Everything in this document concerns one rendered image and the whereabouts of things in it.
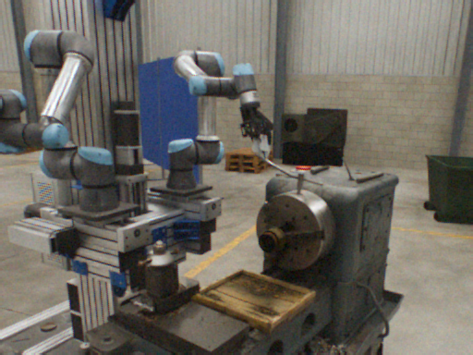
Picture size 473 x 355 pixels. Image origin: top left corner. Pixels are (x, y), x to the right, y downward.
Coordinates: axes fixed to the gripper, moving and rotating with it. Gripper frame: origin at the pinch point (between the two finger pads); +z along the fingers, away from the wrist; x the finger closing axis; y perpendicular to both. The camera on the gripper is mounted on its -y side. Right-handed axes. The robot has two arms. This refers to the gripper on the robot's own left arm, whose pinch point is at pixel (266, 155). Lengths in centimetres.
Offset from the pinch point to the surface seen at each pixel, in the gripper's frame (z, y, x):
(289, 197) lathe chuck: 17.8, -1.6, 5.2
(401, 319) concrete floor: 138, -158, -23
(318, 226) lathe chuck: 30.6, -1.6, 15.0
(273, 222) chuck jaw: 25.7, 5.0, -0.1
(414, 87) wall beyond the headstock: -138, -980, -188
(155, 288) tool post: 33, 59, -7
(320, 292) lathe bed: 57, -2, 9
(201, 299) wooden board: 45, 35, -17
